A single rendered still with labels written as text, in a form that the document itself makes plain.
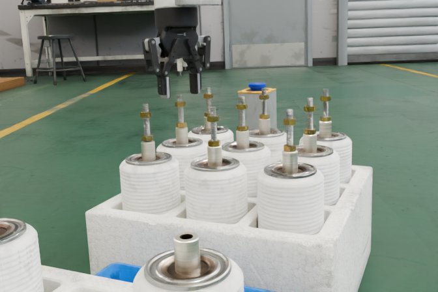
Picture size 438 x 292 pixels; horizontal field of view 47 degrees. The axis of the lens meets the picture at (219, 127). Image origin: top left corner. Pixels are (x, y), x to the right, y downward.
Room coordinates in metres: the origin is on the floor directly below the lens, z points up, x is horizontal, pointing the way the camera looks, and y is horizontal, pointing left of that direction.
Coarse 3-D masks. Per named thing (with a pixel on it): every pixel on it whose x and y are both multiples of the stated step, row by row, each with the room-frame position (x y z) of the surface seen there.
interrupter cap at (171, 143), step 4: (164, 140) 0.91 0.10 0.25; (168, 140) 0.92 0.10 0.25; (172, 140) 0.91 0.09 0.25; (188, 140) 0.92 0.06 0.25; (192, 140) 0.91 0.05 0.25; (196, 140) 0.91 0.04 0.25; (200, 140) 0.90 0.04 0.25; (164, 144) 0.88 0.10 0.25; (168, 144) 0.88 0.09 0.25; (172, 144) 0.88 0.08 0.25; (176, 144) 0.89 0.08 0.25; (188, 144) 0.88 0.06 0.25; (192, 144) 0.88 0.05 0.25; (196, 144) 0.87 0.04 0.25; (200, 144) 0.88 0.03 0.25; (176, 148) 0.86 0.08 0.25; (180, 148) 0.86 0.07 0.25
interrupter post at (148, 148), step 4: (144, 144) 0.78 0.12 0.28; (148, 144) 0.78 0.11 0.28; (152, 144) 0.78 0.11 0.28; (144, 148) 0.78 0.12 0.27; (148, 148) 0.78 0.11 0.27; (152, 148) 0.78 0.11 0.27; (144, 152) 0.78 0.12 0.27; (148, 152) 0.78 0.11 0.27; (152, 152) 0.78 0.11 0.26; (144, 156) 0.78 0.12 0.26; (148, 156) 0.78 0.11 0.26; (152, 156) 0.78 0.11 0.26; (144, 160) 0.78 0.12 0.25; (148, 160) 0.78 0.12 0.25; (152, 160) 0.78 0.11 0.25
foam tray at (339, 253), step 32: (352, 192) 0.80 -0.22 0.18; (96, 224) 0.74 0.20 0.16; (128, 224) 0.72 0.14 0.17; (160, 224) 0.70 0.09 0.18; (192, 224) 0.68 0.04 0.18; (224, 224) 0.68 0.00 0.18; (256, 224) 0.71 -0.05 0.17; (352, 224) 0.73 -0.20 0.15; (96, 256) 0.75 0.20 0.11; (128, 256) 0.72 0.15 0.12; (256, 256) 0.63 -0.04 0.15; (288, 256) 0.62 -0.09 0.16; (320, 256) 0.60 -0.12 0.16; (352, 256) 0.73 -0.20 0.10; (288, 288) 0.62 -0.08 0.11; (320, 288) 0.60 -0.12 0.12; (352, 288) 0.74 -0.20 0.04
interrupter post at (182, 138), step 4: (176, 128) 0.89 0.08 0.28; (180, 128) 0.89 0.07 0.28; (184, 128) 0.89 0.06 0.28; (176, 132) 0.89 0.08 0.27; (180, 132) 0.89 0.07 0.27; (184, 132) 0.89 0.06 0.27; (176, 136) 0.90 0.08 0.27; (180, 136) 0.89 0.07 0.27; (184, 136) 0.89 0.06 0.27; (176, 140) 0.90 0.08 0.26; (180, 140) 0.89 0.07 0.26; (184, 140) 0.89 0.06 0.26; (180, 144) 0.89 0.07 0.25; (184, 144) 0.89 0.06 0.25
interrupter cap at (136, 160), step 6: (132, 156) 0.80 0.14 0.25; (138, 156) 0.80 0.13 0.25; (156, 156) 0.81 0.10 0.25; (162, 156) 0.80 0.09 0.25; (168, 156) 0.79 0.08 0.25; (126, 162) 0.77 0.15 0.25; (132, 162) 0.76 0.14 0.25; (138, 162) 0.76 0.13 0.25; (144, 162) 0.76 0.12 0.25; (150, 162) 0.76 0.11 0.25; (156, 162) 0.76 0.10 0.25; (162, 162) 0.76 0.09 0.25
